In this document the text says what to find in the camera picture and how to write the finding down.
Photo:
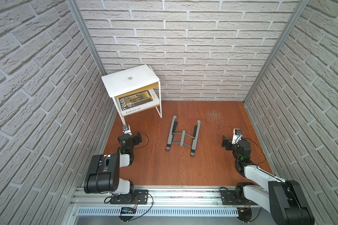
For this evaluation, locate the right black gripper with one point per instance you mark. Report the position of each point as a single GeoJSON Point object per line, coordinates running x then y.
{"type": "Point", "coordinates": [226, 143]}

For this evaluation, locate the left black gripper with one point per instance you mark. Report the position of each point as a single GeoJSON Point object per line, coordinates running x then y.
{"type": "Point", "coordinates": [138, 137]}

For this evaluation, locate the silver laptop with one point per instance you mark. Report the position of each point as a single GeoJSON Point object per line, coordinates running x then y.
{"type": "Point", "coordinates": [129, 80]}

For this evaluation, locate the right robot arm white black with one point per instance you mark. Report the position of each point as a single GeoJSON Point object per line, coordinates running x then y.
{"type": "Point", "coordinates": [283, 199]}

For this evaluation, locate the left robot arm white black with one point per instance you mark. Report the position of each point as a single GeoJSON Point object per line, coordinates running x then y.
{"type": "Point", "coordinates": [103, 174]}

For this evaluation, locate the black laptop stand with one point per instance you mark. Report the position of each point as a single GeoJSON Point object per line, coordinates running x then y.
{"type": "Point", "coordinates": [183, 134]}

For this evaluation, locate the Folio 02 book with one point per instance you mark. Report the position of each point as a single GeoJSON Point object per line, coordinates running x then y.
{"type": "Point", "coordinates": [133, 103]}

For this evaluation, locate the white shelf with wooden top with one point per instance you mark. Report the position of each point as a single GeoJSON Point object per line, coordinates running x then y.
{"type": "Point", "coordinates": [134, 90]}

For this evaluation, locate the left controller board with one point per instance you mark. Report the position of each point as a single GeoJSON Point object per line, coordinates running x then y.
{"type": "Point", "coordinates": [128, 211]}

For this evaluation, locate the controller board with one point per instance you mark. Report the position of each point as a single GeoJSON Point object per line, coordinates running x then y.
{"type": "Point", "coordinates": [245, 215]}
{"type": "Point", "coordinates": [128, 211]}

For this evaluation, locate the right controller board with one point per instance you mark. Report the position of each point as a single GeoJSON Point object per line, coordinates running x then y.
{"type": "Point", "coordinates": [245, 215]}

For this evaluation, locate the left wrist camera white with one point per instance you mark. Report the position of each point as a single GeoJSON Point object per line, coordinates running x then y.
{"type": "Point", "coordinates": [127, 129]}

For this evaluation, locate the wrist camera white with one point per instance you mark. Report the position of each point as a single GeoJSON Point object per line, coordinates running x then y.
{"type": "Point", "coordinates": [237, 133]}
{"type": "Point", "coordinates": [127, 129]}

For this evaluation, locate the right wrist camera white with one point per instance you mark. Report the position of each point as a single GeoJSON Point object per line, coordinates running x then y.
{"type": "Point", "coordinates": [237, 133]}

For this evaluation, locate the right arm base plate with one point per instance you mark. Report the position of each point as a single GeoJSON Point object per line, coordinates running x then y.
{"type": "Point", "coordinates": [228, 197]}

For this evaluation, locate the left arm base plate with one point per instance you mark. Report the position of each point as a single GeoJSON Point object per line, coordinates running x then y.
{"type": "Point", "coordinates": [139, 196]}

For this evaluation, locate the aluminium mounting rail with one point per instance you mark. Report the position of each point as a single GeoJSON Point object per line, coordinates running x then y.
{"type": "Point", "coordinates": [164, 201]}

